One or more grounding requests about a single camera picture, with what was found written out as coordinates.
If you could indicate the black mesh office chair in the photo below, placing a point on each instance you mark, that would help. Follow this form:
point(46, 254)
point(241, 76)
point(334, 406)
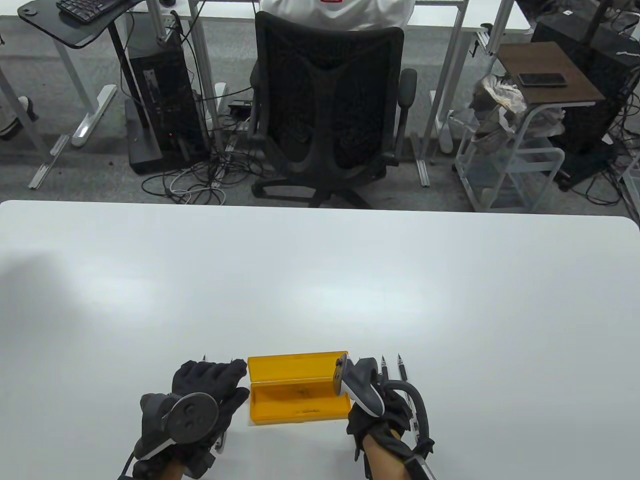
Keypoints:
point(320, 155)

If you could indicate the person's left forearm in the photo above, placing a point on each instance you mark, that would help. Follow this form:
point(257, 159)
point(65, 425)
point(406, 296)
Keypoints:
point(175, 470)

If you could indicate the silver aluminium post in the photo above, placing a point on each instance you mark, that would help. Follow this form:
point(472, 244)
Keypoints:
point(156, 20)

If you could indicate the person's left hand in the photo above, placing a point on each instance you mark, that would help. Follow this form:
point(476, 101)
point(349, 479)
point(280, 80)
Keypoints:
point(210, 377)

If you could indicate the person's right hand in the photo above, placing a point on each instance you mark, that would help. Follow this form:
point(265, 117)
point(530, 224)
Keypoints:
point(385, 415)

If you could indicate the black smartphone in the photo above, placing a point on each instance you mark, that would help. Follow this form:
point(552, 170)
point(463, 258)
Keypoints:
point(542, 80)

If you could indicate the brown top side table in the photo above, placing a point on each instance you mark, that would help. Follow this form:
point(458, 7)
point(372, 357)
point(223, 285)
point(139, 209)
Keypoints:
point(550, 70)

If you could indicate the black keyboard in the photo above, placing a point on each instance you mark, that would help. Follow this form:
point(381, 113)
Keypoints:
point(85, 7)

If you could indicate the white desk with metal legs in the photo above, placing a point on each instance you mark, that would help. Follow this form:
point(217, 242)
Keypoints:
point(515, 22)
point(92, 115)

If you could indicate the grey right hand controller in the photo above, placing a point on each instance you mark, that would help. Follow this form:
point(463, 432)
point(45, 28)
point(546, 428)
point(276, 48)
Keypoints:
point(362, 387)

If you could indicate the person's right forearm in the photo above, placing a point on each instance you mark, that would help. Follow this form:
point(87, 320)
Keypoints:
point(387, 460)

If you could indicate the crumpled plastic bags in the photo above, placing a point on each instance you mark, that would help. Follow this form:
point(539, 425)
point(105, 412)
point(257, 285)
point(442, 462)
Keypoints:
point(502, 95)

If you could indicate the black equipment rack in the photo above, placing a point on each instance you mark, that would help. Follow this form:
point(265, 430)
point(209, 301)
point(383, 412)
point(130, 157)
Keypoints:
point(600, 75)

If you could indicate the black standing desk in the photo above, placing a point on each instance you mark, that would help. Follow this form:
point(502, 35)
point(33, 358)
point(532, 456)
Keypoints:
point(50, 25)

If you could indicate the white metal cart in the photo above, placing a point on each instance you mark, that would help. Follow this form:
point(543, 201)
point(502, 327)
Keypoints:
point(556, 159)

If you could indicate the black computer tower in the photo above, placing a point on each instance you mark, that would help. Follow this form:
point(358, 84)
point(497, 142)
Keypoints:
point(165, 85)

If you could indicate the orange plastic pen case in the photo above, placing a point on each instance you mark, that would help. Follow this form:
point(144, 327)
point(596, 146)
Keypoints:
point(290, 370)

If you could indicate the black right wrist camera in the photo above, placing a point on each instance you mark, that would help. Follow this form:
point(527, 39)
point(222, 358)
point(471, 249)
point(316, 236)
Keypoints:
point(425, 467)

